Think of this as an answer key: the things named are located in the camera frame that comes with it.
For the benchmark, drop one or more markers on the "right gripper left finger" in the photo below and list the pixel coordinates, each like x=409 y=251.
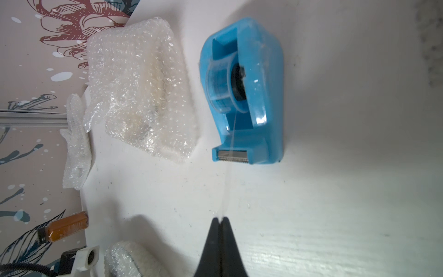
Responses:
x=210 y=262

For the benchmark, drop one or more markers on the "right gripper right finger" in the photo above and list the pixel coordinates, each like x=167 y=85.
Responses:
x=231 y=264

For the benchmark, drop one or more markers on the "clear bubble wrap sheet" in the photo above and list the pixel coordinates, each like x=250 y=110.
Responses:
x=130 y=259
x=79 y=157
x=139 y=89

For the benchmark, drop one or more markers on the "clear adhesive tape strip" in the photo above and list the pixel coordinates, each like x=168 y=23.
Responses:
x=228 y=176

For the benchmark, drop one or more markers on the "orange spice bottle black cap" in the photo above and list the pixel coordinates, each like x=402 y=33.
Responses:
x=61 y=228

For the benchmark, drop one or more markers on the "blue tape dispenser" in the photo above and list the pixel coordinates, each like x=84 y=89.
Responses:
x=242 y=74

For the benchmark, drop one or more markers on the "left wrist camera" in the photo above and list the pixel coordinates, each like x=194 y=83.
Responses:
x=79 y=262

